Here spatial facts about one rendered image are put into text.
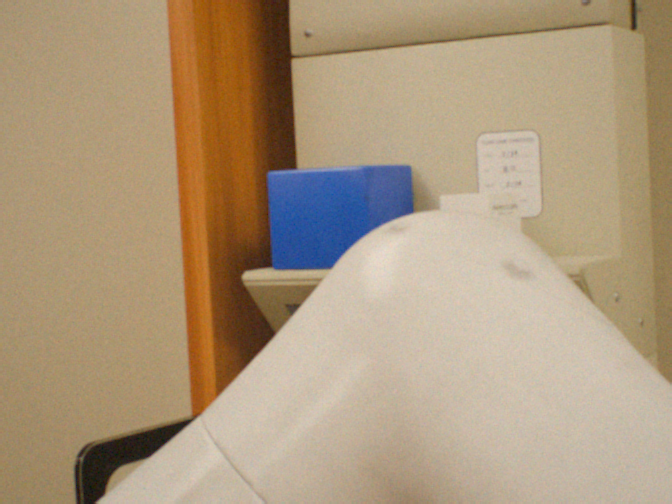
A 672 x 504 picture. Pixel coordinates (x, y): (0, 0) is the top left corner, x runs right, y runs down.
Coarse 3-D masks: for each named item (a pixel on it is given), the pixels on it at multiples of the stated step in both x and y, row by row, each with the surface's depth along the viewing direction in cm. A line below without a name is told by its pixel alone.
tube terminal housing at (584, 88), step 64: (320, 64) 125; (384, 64) 122; (448, 64) 119; (512, 64) 116; (576, 64) 114; (640, 64) 120; (320, 128) 126; (384, 128) 123; (448, 128) 120; (512, 128) 117; (576, 128) 114; (640, 128) 120; (448, 192) 120; (576, 192) 114; (640, 192) 119; (576, 256) 115; (640, 256) 118; (640, 320) 118
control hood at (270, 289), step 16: (592, 256) 113; (608, 256) 112; (256, 272) 117; (272, 272) 116; (288, 272) 116; (304, 272) 115; (320, 272) 114; (576, 272) 103; (592, 272) 105; (608, 272) 109; (256, 288) 118; (272, 288) 117; (288, 288) 116; (304, 288) 115; (592, 288) 105; (608, 288) 109; (272, 304) 119; (608, 304) 109; (272, 320) 121; (288, 320) 120
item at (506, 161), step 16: (480, 144) 118; (496, 144) 117; (512, 144) 117; (528, 144) 116; (480, 160) 118; (496, 160) 118; (512, 160) 117; (528, 160) 116; (480, 176) 118; (496, 176) 118; (512, 176) 117; (528, 176) 116; (480, 192) 119; (496, 192) 118; (528, 192) 116; (528, 208) 117
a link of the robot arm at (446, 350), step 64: (384, 256) 55; (448, 256) 54; (512, 256) 54; (320, 320) 55; (384, 320) 53; (448, 320) 52; (512, 320) 51; (576, 320) 52; (256, 384) 56; (320, 384) 54; (384, 384) 53; (448, 384) 51; (512, 384) 50; (576, 384) 49; (640, 384) 49; (256, 448) 54; (320, 448) 53; (384, 448) 53; (448, 448) 50; (512, 448) 49; (576, 448) 47; (640, 448) 47
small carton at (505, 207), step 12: (504, 192) 113; (516, 192) 112; (444, 204) 112; (456, 204) 111; (468, 204) 110; (480, 204) 110; (492, 204) 109; (504, 204) 111; (516, 204) 112; (492, 216) 109; (504, 216) 111; (516, 216) 112; (516, 228) 112
